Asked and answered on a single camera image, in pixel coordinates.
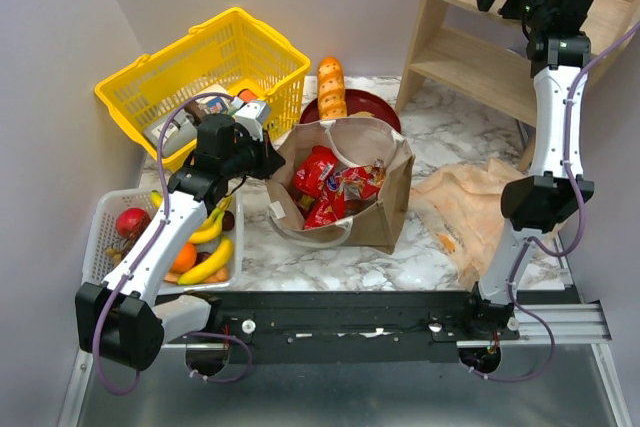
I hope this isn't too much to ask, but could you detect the orange capped bottle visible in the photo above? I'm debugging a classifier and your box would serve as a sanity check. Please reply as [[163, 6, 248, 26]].
[[237, 89, 258, 103]]

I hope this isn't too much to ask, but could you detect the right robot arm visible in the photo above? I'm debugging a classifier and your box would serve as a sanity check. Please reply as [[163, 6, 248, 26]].
[[475, 0, 594, 306]]

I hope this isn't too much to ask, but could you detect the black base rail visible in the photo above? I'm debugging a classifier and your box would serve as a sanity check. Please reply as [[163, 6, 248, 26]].
[[149, 289, 521, 364]]

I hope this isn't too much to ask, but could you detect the wooden shelf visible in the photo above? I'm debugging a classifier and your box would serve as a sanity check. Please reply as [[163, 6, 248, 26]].
[[393, 0, 640, 173]]

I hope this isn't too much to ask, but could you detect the white plastic fruit basket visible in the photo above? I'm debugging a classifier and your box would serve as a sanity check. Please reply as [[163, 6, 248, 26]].
[[82, 187, 244, 295]]

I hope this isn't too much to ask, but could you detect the peach plastic grocery bag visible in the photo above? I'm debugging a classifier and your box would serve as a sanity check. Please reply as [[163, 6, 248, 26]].
[[409, 158, 524, 290]]

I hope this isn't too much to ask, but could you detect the dark plum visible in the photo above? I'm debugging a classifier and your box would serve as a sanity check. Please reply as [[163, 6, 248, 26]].
[[222, 211, 235, 232]]

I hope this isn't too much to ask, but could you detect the front yellow banana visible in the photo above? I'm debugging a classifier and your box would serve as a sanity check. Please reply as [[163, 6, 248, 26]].
[[176, 236, 234, 286]]

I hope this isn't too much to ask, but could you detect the orange fruit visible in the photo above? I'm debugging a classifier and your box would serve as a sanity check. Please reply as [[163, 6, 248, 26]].
[[170, 242, 198, 274]]

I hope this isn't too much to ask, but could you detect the dark red round plate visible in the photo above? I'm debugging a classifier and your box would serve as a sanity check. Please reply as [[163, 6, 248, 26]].
[[299, 88, 402, 133]]

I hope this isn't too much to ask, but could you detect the brown bread slice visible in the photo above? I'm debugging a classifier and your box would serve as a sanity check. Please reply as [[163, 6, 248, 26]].
[[349, 111, 375, 118]]

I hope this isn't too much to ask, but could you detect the longan bunch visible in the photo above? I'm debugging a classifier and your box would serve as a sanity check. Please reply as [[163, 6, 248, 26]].
[[104, 239, 133, 267]]

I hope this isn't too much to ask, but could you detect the grey box in basket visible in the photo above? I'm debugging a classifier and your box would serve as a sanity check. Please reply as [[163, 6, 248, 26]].
[[144, 111, 197, 158]]

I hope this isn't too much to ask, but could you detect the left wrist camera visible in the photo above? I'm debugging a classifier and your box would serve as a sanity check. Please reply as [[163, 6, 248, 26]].
[[233, 100, 271, 142]]

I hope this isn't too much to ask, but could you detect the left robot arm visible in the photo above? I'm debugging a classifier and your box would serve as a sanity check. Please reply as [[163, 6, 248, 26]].
[[75, 103, 285, 371]]

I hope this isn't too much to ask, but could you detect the long orange bread loaf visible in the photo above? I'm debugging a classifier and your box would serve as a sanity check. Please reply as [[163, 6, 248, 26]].
[[317, 57, 348, 120]]

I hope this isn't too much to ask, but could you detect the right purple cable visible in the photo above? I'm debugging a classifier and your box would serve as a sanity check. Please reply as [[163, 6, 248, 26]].
[[467, 21, 640, 382]]

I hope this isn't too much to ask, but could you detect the red candy bag top shelf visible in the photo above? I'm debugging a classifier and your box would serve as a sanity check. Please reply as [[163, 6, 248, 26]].
[[293, 145, 338, 198]]

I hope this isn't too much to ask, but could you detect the white carton in basket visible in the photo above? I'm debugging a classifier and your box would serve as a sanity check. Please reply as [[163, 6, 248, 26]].
[[196, 96, 242, 115]]

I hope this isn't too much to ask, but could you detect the red Konfeti candy bag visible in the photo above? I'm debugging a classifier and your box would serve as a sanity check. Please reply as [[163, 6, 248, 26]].
[[303, 159, 386, 230]]

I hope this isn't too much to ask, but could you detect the yellow banana bunch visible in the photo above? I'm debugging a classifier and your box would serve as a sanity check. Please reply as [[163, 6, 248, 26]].
[[149, 189, 234, 246]]

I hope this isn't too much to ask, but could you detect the yellow plastic shopping basket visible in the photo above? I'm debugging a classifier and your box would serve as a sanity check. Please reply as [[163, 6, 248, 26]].
[[94, 7, 311, 159]]

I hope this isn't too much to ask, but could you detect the burlap tote bag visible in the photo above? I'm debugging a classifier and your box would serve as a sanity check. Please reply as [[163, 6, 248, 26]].
[[266, 117, 415, 253]]

